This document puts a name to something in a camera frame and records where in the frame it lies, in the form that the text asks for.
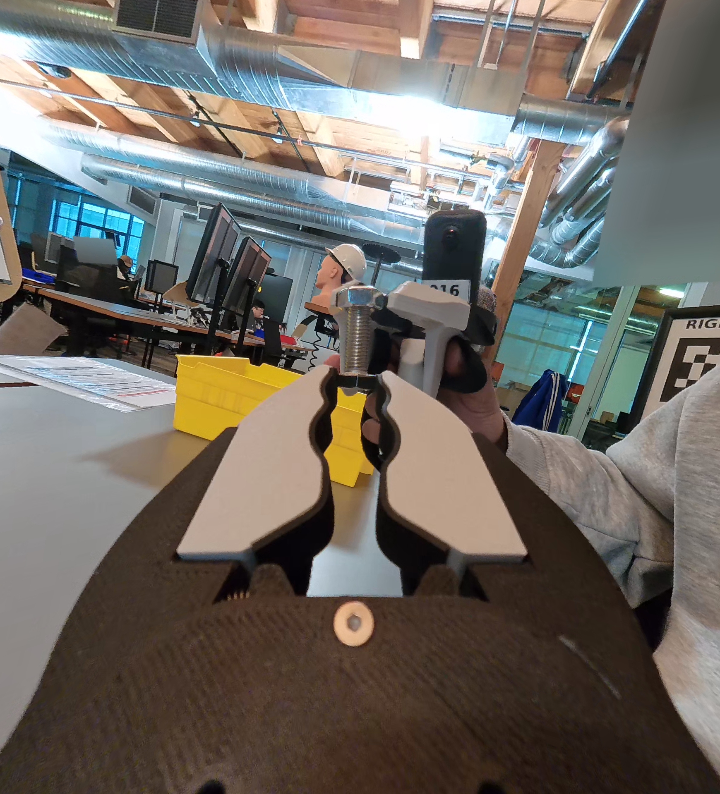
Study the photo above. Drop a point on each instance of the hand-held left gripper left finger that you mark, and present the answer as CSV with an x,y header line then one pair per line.
x,y
260,484

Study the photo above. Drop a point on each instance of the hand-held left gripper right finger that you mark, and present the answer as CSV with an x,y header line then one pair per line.
x,y
453,490

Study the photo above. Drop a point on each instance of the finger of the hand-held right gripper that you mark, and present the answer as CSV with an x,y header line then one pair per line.
x,y
339,301
434,307

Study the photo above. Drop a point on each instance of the steel hex nut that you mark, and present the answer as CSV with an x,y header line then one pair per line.
x,y
360,298

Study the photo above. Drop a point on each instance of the steel bolt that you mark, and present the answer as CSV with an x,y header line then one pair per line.
x,y
355,341

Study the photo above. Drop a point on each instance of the yellow plastic bin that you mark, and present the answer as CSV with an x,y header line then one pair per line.
x,y
223,397

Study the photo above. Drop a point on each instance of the standing desk with orange top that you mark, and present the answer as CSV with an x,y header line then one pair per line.
x,y
319,307

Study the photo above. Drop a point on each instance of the grey desk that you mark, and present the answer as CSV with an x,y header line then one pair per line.
x,y
56,496

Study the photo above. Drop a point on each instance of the long office desk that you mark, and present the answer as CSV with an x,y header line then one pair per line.
x,y
118,310

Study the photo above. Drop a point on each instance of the person's right hand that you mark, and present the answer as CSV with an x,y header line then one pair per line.
x,y
484,415

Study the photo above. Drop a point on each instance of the mannequin head with hard hat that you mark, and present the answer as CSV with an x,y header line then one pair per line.
x,y
341,267

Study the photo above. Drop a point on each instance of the black floor lamp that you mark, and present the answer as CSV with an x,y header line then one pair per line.
x,y
382,251

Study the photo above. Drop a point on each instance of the monitor on pole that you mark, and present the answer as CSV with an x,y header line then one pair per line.
x,y
247,273
214,254

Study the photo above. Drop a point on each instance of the blue jacket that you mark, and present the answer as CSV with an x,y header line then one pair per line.
x,y
540,400

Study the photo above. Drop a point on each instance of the small black monitor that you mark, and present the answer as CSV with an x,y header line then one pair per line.
x,y
161,279

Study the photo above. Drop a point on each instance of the laminated paper sheet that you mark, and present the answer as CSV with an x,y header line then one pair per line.
x,y
87,381

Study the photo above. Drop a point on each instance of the framed black white marker poster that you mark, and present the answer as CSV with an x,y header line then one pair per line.
x,y
701,366

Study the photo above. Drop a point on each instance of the grey board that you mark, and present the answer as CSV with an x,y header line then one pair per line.
x,y
25,329

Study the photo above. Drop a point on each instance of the ceiling air vent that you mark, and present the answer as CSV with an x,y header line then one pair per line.
x,y
155,18

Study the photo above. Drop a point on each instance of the wooden post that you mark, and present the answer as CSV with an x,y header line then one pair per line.
x,y
527,248

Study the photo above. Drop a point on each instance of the silver ventilation duct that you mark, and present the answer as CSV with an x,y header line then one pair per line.
x,y
242,62

